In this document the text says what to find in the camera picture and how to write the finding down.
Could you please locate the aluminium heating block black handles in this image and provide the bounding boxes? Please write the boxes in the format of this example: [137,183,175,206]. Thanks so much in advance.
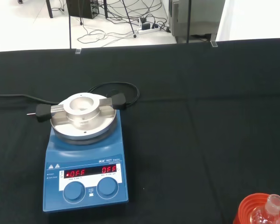
[35,92,127,128]

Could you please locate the thin black pole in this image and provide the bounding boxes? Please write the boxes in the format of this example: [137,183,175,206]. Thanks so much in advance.
[66,0,72,49]
[186,0,191,44]

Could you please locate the thick black power cable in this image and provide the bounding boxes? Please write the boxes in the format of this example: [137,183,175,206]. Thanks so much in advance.
[0,93,59,105]

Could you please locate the white floor cable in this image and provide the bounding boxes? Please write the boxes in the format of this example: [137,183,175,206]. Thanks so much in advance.
[77,29,140,45]

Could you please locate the white power strip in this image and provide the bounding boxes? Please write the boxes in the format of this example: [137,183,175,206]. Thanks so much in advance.
[137,25,160,35]

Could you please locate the red stepped flask stand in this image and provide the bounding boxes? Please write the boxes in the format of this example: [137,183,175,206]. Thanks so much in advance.
[232,192,280,224]

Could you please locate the heater with blue base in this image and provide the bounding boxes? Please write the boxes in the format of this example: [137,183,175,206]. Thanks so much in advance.
[42,92,129,212]

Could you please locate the grey cabinet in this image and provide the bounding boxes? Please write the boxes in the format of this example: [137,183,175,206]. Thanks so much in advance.
[169,0,226,44]

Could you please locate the black cloth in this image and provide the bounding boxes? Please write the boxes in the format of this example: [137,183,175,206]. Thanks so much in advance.
[0,37,280,224]

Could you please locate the black tripod leg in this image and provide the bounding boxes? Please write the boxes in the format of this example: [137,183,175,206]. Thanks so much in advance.
[122,0,138,39]

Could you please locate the thin black sensor cable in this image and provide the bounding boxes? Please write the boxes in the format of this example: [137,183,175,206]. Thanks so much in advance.
[87,81,140,108]

